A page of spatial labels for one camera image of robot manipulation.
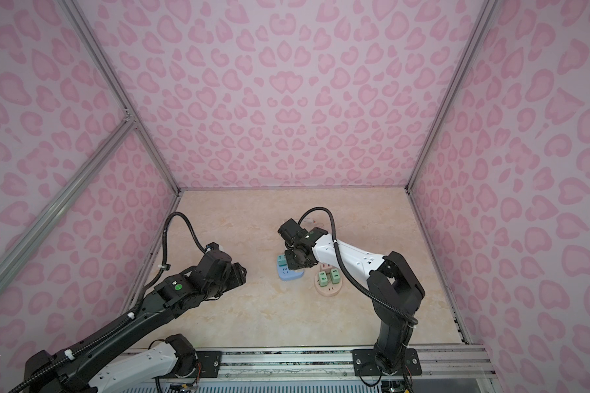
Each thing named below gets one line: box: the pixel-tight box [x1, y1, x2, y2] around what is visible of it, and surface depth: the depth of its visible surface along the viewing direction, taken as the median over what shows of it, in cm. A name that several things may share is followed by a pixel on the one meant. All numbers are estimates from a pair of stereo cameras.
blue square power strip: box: [276, 256, 305, 281], surface depth 92 cm
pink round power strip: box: [313, 271, 343, 297], surface depth 88 cm
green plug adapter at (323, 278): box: [317, 271, 329, 288], surface depth 86 cm
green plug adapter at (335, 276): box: [330, 268, 341, 285], surface depth 86 cm
